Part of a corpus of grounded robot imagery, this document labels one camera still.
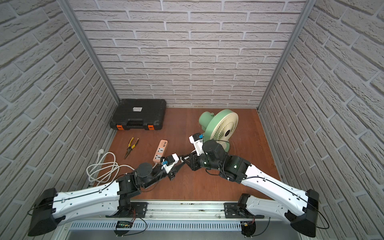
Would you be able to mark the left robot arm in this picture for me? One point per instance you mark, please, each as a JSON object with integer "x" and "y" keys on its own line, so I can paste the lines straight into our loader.
{"x": 113, "y": 200}

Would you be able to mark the yellow handled pliers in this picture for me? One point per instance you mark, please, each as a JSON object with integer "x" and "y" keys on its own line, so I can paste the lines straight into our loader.
{"x": 131, "y": 146}

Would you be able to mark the aluminium front rail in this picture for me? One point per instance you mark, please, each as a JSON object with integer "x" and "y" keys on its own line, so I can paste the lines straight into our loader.
{"x": 186, "y": 210}

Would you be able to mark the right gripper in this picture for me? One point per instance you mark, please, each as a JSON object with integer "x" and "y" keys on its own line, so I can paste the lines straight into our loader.
{"x": 192, "y": 159}

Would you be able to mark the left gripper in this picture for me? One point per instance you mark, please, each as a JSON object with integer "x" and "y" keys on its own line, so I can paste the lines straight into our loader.
{"x": 172, "y": 170}

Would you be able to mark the small green circuit board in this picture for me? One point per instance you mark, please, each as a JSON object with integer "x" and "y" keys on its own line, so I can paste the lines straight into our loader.
{"x": 124, "y": 225}

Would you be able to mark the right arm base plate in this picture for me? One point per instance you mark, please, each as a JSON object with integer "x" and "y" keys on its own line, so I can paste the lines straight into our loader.
{"x": 232, "y": 211}

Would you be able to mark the pink power strip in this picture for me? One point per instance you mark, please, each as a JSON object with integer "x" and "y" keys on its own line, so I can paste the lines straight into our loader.
{"x": 160, "y": 152}

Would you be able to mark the left aluminium corner post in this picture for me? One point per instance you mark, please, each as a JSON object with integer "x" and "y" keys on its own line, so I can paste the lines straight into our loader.
{"x": 80, "y": 32}

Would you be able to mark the aluminium corner post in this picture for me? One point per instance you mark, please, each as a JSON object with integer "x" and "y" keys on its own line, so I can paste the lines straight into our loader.
{"x": 80, "y": 32}
{"x": 308, "y": 6}

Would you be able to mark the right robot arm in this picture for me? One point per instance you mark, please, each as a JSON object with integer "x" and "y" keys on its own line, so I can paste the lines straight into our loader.
{"x": 238, "y": 170}

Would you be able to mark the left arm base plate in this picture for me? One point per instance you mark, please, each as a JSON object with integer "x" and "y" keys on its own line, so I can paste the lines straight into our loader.
{"x": 133, "y": 209}

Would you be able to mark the green desk fan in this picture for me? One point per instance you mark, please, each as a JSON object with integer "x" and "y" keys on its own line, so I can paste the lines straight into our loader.
{"x": 219, "y": 127}

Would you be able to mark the black plastic tool case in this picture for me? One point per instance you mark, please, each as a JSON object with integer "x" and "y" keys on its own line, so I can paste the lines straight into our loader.
{"x": 147, "y": 114}

